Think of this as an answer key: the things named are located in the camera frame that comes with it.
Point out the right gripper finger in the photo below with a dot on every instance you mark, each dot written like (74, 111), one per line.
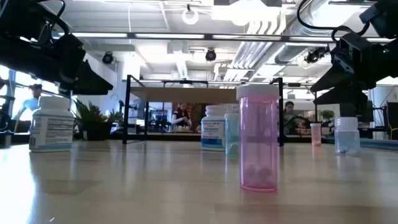
(332, 81)
(345, 97)

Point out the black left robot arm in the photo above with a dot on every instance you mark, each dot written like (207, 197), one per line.
(18, 15)

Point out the silver ventilation duct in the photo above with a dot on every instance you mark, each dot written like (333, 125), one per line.
(314, 15)

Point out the person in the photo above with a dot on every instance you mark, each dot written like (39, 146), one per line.
(182, 116)
(31, 102)
(292, 118)

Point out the black overhead bar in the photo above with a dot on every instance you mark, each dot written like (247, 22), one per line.
(208, 36)

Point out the wooden shelf black metal frame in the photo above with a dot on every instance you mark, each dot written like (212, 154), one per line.
(183, 95)

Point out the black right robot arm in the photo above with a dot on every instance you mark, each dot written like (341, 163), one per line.
(385, 18)

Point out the white labelled medicine bottle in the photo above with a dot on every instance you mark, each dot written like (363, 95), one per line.
(213, 133)
(51, 124)

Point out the black ceiling spotlight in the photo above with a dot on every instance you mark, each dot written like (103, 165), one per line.
(211, 55)
(108, 58)
(314, 56)

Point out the small green potted plant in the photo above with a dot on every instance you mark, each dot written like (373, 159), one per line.
(327, 115)

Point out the green plant black pot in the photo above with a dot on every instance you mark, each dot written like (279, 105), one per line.
(93, 124)

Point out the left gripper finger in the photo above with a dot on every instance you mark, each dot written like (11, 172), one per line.
(93, 84)

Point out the clear vial white cap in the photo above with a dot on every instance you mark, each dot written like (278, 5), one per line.
(347, 137)

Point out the teal vial white cap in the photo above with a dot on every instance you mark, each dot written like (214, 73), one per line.
(231, 137)

